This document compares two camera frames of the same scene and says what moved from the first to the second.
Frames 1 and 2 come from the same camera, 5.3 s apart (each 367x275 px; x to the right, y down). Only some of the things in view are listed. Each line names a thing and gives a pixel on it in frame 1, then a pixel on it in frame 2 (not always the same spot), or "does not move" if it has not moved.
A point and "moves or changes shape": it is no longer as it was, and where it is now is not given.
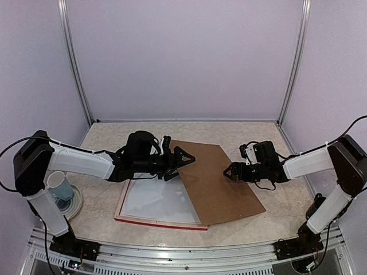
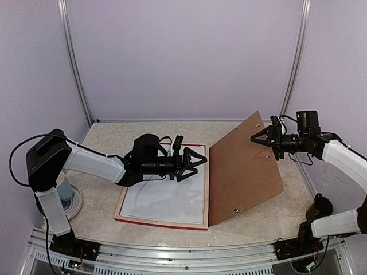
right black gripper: (241, 175) → (277, 145)
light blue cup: (59, 187) does not move
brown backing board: (218, 197) moves or changes shape
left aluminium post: (63, 7) does not move
